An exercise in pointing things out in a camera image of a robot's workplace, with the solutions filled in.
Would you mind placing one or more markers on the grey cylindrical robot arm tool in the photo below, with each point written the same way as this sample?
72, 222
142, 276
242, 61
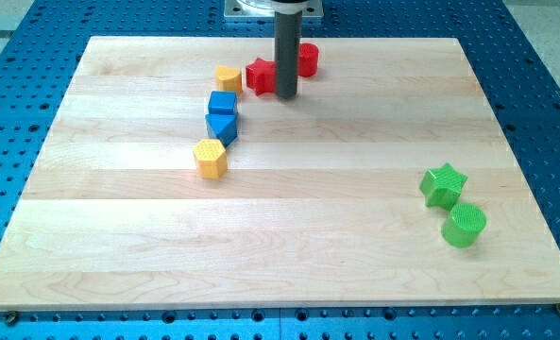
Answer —
287, 33

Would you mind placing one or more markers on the red star block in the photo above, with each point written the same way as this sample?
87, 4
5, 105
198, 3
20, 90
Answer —
260, 76

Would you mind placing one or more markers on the green star block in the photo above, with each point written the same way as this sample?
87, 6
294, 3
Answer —
442, 186

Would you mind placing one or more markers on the yellow hexagon block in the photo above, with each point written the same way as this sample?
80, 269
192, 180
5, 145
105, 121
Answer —
210, 158

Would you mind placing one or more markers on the blue triangle block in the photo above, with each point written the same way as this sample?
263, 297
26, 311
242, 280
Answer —
222, 127

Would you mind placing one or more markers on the blue cube block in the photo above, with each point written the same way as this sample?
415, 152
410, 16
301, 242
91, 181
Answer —
223, 103

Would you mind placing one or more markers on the yellow half-round block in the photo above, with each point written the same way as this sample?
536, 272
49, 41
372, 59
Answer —
228, 79

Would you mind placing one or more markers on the light wooden board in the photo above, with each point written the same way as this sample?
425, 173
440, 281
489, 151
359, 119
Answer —
321, 203

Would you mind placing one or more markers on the red cylinder block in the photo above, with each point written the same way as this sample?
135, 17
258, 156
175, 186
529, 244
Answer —
308, 59

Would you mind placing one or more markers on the green cylinder block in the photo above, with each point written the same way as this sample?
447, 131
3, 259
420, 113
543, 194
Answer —
464, 224

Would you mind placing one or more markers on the blue perforated metal table plate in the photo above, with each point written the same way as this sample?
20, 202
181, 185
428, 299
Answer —
46, 46

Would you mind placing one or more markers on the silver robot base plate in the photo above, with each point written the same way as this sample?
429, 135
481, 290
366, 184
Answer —
261, 10

